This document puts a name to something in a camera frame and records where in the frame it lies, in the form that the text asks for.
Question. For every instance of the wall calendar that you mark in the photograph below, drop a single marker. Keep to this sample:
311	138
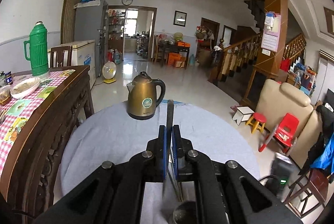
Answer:
271	31

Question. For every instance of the red yellow small stool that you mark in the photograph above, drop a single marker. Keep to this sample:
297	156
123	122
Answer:
257	122

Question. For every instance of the wooden dining chair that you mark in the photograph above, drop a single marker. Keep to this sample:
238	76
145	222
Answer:
60	56

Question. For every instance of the framed wall picture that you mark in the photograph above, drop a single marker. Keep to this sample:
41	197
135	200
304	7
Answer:
180	18

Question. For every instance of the white bowl with food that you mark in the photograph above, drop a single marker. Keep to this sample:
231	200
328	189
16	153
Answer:
25	88

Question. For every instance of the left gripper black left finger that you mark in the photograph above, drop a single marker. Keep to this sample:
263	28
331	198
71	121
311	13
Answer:
156	165

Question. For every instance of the black power bank device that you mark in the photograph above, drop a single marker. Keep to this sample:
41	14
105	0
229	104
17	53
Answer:
281	170

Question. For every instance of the bronze electric kettle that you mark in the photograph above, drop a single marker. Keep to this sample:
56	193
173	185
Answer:
145	94

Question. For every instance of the white chest freezer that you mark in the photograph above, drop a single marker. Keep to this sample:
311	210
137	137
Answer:
83	54

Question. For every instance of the dark side table with boxes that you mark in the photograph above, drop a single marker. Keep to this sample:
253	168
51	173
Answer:
176	55

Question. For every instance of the red checkered tablecloth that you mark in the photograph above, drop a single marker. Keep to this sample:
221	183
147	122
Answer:
18	111

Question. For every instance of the wooden pillar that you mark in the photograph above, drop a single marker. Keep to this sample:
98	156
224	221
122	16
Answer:
268	62

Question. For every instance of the grey refrigerator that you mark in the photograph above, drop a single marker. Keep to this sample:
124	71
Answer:
91	23

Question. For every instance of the black-handled utensil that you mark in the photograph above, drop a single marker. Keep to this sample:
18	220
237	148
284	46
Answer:
168	161

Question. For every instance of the metal utensil cup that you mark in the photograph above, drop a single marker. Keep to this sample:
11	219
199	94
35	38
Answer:
184	214

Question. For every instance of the round wall clock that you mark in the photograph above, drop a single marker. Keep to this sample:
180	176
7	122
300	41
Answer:
127	2

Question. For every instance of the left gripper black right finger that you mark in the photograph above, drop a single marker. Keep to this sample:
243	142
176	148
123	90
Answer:
183	166

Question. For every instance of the white small step stool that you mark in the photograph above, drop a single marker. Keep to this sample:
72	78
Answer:
242	114

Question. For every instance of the dark carved wooden table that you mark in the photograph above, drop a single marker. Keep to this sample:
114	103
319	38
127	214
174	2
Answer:
30	170

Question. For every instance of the beige leather armchair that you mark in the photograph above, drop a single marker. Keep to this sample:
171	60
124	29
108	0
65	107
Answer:
276	100

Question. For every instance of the grey round tablecloth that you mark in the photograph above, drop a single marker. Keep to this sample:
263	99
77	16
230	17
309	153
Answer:
112	135

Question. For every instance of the green thermos flask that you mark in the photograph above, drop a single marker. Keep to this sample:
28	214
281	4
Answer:
36	50

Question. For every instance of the red plastic child chair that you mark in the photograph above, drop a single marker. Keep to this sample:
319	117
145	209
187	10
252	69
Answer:
284	133

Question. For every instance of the wooden stair railing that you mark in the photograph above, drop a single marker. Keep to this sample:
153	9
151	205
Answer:
234	58

